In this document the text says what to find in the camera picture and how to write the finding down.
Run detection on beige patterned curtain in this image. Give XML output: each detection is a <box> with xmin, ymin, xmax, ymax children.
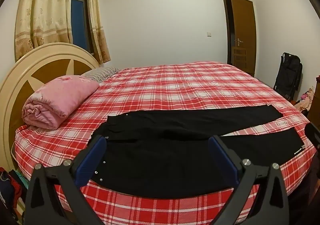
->
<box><xmin>14</xmin><ymin>0</ymin><xmax>74</xmax><ymax>62</ymax></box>
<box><xmin>86</xmin><ymin>0</ymin><xmax>111</xmax><ymax>64</ymax></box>

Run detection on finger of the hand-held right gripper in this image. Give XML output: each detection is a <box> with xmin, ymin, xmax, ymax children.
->
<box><xmin>304</xmin><ymin>121</ymin><xmax>320</xmax><ymax>152</ymax></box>

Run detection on pink folded quilt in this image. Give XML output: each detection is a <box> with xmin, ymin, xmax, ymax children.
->
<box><xmin>22</xmin><ymin>75</ymin><xmax>100</xmax><ymax>130</ymax></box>

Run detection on window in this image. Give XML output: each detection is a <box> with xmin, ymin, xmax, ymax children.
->
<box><xmin>71</xmin><ymin>0</ymin><xmax>94</xmax><ymax>55</ymax></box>

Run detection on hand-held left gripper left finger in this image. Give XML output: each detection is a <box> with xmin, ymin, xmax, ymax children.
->
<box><xmin>24</xmin><ymin>135</ymin><xmax>108</xmax><ymax>225</ymax></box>

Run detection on pile of dark clothes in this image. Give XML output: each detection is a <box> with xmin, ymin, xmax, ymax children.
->
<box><xmin>0</xmin><ymin>167</ymin><xmax>30</xmax><ymax>222</ymax></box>

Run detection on black suitcase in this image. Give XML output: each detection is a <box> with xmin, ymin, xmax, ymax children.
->
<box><xmin>273</xmin><ymin>52</ymin><xmax>303</xmax><ymax>102</ymax></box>

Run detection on bed with red plaid sheet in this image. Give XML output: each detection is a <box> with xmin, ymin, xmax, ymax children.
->
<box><xmin>11</xmin><ymin>61</ymin><xmax>317</xmax><ymax>225</ymax></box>

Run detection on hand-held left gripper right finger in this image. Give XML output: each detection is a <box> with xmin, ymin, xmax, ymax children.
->
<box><xmin>208</xmin><ymin>135</ymin><xmax>290</xmax><ymax>225</ymax></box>

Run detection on brown wooden door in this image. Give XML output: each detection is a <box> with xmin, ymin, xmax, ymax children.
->
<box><xmin>222</xmin><ymin>0</ymin><xmax>257</xmax><ymax>77</ymax></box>

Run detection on pile of pink clothes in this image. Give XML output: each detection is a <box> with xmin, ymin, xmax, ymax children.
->
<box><xmin>295</xmin><ymin>87</ymin><xmax>316</xmax><ymax>113</ymax></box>

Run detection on cream and brown headboard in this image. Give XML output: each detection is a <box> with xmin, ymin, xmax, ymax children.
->
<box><xmin>0</xmin><ymin>43</ymin><xmax>101</xmax><ymax>172</ymax></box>

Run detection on striped pillow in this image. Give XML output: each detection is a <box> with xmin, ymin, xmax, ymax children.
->
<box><xmin>84</xmin><ymin>67</ymin><xmax>120</xmax><ymax>82</ymax></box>

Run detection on black pants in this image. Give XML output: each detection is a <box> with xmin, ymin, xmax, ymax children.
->
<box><xmin>90</xmin><ymin>104</ymin><xmax>306</xmax><ymax>199</ymax></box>

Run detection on brown wooden dresser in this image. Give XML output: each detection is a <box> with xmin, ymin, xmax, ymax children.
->
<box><xmin>307</xmin><ymin>85</ymin><xmax>320</xmax><ymax>125</ymax></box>

